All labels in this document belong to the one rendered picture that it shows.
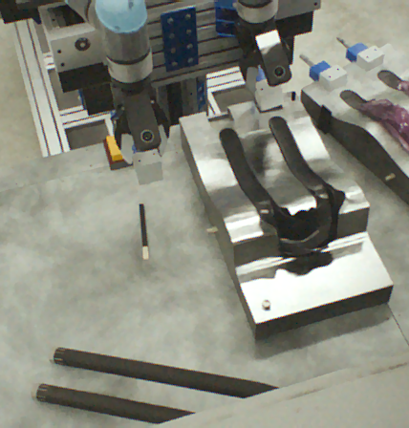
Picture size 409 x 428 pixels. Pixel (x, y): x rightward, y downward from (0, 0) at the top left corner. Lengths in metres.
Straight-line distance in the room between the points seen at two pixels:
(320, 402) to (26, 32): 2.52
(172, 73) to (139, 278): 0.69
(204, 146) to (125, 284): 0.33
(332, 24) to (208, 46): 1.40
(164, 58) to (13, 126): 1.15
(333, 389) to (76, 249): 0.98
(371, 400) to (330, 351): 0.77
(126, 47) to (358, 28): 2.13
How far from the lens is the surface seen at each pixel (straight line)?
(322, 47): 3.12
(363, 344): 1.34
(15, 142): 2.84
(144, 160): 1.37
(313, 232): 1.36
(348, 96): 1.65
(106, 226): 1.48
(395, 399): 0.55
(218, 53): 1.92
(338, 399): 0.55
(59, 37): 1.62
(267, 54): 1.38
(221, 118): 1.57
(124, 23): 1.15
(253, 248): 1.30
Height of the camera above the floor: 1.97
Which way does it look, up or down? 53 degrees down
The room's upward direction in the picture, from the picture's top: 4 degrees counter-clockwise
